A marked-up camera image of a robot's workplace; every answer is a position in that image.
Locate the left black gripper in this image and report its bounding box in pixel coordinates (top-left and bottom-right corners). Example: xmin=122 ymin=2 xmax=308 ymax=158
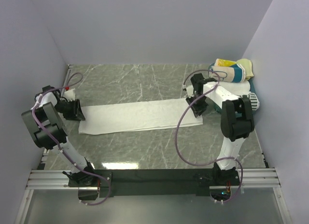
xmin=55 ymin=98 xmax=85 ymax=121

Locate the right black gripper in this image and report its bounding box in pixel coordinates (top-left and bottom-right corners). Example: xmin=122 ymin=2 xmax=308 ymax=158
xmin=186 ymin=93 xmax=209 ymax=118

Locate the white terry towel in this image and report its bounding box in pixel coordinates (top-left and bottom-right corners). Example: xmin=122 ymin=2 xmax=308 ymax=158
xmin=78 ymin=98 xmax=188 ymax=135

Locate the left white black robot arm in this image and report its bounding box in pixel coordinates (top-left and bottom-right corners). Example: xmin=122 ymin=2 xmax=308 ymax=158
xmin=21 ymin=85 xmax=97 ymax=186

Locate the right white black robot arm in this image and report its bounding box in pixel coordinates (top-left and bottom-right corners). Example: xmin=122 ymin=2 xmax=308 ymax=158
xmin=186 ymin=73 xmax=254 ymax=185

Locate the teal tray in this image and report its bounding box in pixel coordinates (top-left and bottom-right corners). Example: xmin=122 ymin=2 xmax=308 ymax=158
xmin=208 ymin=62 xmax=257 ymax=113

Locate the yellow patterned rolled towel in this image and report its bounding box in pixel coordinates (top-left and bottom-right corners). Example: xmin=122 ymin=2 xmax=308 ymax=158
xmin=214 ymin=58 xmax=237 ymax=67

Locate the beige teal rolled towel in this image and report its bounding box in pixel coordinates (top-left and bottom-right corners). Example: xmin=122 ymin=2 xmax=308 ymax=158
xmin=209 ymin=65 xmax=246 ymax=83

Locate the black white striped rolled towel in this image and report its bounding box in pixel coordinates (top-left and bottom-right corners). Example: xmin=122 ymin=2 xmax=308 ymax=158
xmin=243 ymin=92 xmax=260 ymax=111

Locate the pale yellow rolled towel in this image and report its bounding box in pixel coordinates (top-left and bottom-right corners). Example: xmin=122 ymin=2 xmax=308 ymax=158
xmin=237 ymin=58 xmax=254 ymax=80

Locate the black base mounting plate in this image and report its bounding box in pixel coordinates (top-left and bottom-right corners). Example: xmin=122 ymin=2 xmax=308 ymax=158
xmin=66 ymin=168 xmax=240 ymax=201

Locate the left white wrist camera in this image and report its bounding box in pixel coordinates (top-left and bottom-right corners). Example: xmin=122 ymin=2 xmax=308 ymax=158
xmin=63 ymin=87 xmax=75 ymax=101

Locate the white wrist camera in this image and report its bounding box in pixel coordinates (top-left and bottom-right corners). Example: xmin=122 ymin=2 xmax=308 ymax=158
xmin=63 ymin=87 xmax=75 ymax=101
xmin=183 ymin=85 xmax=194 ymax=98

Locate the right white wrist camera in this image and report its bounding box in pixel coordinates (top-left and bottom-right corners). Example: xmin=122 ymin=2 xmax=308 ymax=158
xmin=183 ymin=85 xmax=194 ymax=98

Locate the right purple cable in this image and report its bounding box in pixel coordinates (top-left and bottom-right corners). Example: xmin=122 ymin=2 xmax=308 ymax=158
xmin=174 ymin=69 xmax=243 ymax=203

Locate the aluminium rail frame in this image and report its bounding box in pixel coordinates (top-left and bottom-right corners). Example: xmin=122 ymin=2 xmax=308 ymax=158
xmin=14 ymin=63 xmax=294 ymax=224

